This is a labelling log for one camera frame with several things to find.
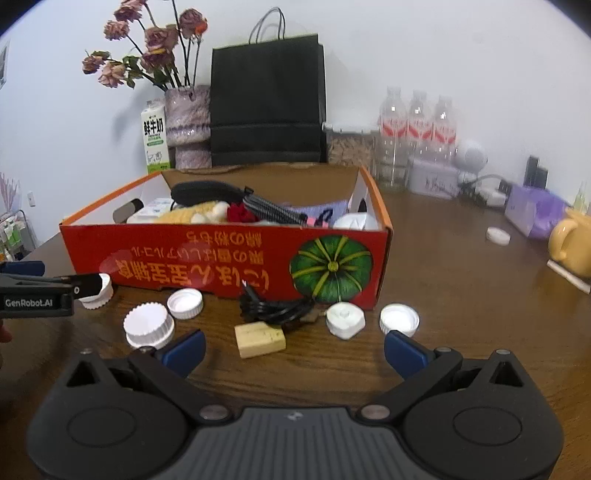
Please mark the lilac pouch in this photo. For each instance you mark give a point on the lilac pouch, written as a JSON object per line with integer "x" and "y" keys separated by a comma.
{"x": 332, "y": 210}

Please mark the black oblong brush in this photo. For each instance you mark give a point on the black oblong brush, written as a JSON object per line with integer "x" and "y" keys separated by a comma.
{"x": 203, "y": 193}

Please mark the clear glass jar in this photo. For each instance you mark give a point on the clear glass jar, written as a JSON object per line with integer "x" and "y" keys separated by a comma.
{"x": 392, "y": 175}

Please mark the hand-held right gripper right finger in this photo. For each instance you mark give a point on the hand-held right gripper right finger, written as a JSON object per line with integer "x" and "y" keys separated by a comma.
{"x": 401, "y": 353}

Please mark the white square cap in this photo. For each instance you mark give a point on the white square cap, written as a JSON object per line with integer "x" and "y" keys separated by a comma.
{"x": 345, "y": 319}

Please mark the dried rose bouquet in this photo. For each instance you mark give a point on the dried rose bouquet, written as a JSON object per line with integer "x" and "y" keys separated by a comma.
{"x": 159, "y": 37}

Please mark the white bottle cap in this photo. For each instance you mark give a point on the white bottle cap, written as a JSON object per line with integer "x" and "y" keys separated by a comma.
{"x": 400, "y": 319}
{"x": 99, "y": 297}
{"x": 185, "y": 303}

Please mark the small red object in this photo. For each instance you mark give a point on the small red object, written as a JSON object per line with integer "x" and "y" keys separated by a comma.
{"x": 240, "y": 213}

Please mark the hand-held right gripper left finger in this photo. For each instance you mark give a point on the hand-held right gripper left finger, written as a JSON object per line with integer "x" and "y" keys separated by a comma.
{"x": 184, "y": 350}

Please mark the black hairbrush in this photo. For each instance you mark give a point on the black hairbrush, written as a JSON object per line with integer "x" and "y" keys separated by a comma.
{"x": 272, "y": 210}

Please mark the white round camera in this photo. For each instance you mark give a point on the white round camera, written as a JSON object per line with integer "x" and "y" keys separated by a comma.
{"x": 471, "y": 154}

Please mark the orange cardboard box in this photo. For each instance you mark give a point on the orange cardboard box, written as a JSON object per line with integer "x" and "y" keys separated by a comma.
{"x": 207, "y": 258}

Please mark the yellow mug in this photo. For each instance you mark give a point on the yellow mug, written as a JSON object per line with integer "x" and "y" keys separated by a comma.
{"x": 572, "y": 244}

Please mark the mottled purple vase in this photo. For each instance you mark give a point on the mottled purple vase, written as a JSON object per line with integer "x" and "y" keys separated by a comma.
{"x": 187, "y": 124}

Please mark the brown wooden desktop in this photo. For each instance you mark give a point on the brown wooden desktop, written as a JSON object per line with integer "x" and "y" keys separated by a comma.
{"x": 461, "y": 295}

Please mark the small white box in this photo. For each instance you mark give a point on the small white box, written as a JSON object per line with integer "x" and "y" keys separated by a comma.
{"x": 154, "y": 210}

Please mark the large white ribbed lid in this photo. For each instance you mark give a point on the large white ribbed lid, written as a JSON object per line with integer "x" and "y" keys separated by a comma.
{"x": 147, "y": 325}

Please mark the purple leaf decoration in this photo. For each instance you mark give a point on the purple leaf decoration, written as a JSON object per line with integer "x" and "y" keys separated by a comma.
{"x": 10, "y": 196}

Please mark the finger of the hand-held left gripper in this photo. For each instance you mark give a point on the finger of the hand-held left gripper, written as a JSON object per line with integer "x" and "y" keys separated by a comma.
{"x": 23, "y": 267}
{"x": 87, "y": 284}

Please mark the black paper bag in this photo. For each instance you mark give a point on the black paper bag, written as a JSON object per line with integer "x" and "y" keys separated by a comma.
{"x": 268, "y": 92}

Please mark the green white milk carton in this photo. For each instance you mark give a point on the green white milk carton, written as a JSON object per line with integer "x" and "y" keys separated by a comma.
{"x": 154, "y": 138}

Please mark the white wall outlet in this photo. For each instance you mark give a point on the white wall outlet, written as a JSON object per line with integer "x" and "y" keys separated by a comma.
{"x": 31, "y": 199}

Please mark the clear red-label water bottle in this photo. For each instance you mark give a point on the clear red-label water bottle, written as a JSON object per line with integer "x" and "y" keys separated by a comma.
{"x": 444, "y": 129}
{"x": 419, "y": 127}
{"x": 392, "y": 124}

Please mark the wall poster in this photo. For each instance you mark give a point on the wall poster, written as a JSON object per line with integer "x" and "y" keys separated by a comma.
{"x": 3, "y": 64}

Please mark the white paper stick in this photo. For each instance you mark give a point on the white paper stick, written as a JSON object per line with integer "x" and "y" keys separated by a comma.
{"x": 568, "y": 277}

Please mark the clear cereal container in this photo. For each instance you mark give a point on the clear cereal container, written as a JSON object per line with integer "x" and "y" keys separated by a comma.
{"x": 348, "y": 150}

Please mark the metal storage rack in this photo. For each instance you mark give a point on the metal storage rack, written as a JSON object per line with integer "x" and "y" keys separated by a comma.
{"x": 14, "y": 235}

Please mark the purple tissue pack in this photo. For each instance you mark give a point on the purple tissue pack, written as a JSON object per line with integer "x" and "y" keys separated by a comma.
{"x": 531, "y": 212}

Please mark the person's left hand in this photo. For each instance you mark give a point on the person's left hand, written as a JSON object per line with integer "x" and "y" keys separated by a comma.
{"x": 4, "y": 333}

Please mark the lavender tin box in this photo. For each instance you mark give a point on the lavender tin box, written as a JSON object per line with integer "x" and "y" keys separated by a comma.
{"x": 434, "y": 180}

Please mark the yellow plush toy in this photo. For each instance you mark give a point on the yellow plush toy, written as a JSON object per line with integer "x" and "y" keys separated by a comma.
{"x": 194, "y": 215}

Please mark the white flat cap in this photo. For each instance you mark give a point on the white flat cap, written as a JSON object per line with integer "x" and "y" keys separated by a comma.
{"x": 498, "y": 236}

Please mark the pale wooden block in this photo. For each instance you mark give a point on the pale wooden block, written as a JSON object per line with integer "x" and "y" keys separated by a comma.
{"x": 258, "y": 340}

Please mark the white rounded object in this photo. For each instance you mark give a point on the white rounded object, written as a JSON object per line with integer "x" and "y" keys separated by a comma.
{"x": 355, "y": 222}

